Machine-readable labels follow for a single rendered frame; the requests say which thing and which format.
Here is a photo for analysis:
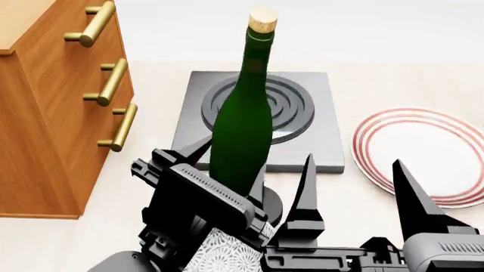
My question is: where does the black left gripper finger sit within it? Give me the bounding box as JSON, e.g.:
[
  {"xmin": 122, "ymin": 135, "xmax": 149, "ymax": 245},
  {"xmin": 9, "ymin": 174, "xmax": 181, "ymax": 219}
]
[
  {"xmin": 247, "ymin": 165, "xmax": 268, "ymax": 211},
  {"xmin": 181, "ymin": 134, "xmax": 214, "ymax": 168}
]

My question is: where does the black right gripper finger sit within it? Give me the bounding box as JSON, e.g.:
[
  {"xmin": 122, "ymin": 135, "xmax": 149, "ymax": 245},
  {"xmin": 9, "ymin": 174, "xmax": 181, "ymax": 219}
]
[
  {"xmin": 275, "ymin": 153, "xmax": 327, "ymax": 248},
  {"xmin": 391, "ymin": 159, "xmax": 479, "ymax": 243}
]

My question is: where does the green wine bottle with cork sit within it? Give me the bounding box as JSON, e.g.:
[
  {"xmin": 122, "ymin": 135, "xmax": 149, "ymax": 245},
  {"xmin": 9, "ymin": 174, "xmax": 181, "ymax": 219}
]
[{"xmin": 209, "ymin": 5, "xmax": 279, "ymax": 198}]

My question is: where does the wooden cabinet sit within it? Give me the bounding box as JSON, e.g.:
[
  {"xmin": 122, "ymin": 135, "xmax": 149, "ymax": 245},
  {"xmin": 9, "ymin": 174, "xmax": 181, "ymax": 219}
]
[{"xmin": 0, "ymin": 0, "xmax": 135, "ymax": 220}]

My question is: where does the grey square stove burner plate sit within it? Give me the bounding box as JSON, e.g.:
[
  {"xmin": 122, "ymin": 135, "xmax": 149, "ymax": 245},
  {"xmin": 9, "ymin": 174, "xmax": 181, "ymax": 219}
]
[{"xmin": 171, "ymin": 70, "xmax": 346, "ymax": 175}]

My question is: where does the white plate with red rings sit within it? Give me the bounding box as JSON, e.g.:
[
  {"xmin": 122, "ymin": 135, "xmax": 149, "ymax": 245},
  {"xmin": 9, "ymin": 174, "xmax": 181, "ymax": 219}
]
[{"xmin": 350, "ymin": 107, "xmax": 484, "ymax": 209}]

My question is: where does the white patterned glass cup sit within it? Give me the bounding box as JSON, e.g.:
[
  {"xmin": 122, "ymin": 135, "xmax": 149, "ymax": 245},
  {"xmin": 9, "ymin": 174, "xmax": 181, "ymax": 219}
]
[{"xmin": 188, "ymin": 223, "xmax": 274, "ymax": 272}]

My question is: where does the grey right gripper camera box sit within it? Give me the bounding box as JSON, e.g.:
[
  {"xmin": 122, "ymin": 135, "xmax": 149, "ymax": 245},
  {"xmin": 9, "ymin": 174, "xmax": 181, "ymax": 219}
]
[{"xmin": 402, "ymin": 232, "xmax": 484, "ymax": 272}]

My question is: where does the brass cabinet handle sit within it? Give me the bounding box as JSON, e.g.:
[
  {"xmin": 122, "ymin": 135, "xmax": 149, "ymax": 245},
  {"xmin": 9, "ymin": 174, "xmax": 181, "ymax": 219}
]
[
  {"xmin": 97, "ymin": 102, "xmax": 138, "ymax": 153},
  {"xmin": 82, "ymin": 57, "xmax": 129, "ymax": 107},
  {"xmin": 63, "ymin": 0, "xmax": 116, "ymax": 48}
]

